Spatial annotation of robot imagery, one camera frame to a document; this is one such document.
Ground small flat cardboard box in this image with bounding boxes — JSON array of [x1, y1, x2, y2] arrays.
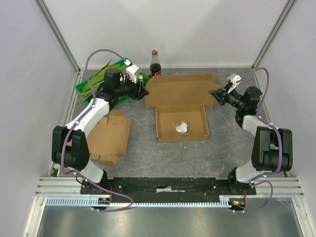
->
[[87, 110, 131, 166]]

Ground aluminium frame rail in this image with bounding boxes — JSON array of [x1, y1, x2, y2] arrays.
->
[[35, 0, 81, 74]]

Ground large cardboard box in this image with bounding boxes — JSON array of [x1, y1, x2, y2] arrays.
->
[[145, 74, 221, 143]]

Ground long green beans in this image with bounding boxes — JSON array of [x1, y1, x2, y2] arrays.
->
[[77, 82, 101, 101]]

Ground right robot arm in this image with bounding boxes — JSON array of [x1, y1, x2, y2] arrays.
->
[[210, 86, 293, 195]]

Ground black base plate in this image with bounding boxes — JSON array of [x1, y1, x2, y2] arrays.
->
[[80, 176, 257, 198]]

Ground cola glass bottle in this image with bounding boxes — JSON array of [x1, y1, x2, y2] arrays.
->
[[150, 50, 161, 77]]

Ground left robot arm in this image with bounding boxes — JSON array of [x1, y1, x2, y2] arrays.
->
[[51, 64, 149, 194]]

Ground blue slotted cable duct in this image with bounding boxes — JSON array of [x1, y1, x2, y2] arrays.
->
[[45, 195, 235, 207]]

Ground large green leaf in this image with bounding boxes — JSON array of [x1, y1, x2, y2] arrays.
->
[[89, 60, 126, 87]]

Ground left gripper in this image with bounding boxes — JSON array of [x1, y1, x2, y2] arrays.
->
[[115, 75, 149, 101]]

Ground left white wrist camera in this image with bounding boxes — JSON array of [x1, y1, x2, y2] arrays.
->
[[124, 59, 141, 83]]

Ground white round pads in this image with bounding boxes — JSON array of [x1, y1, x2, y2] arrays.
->
[[173, 120, 188, 136]]

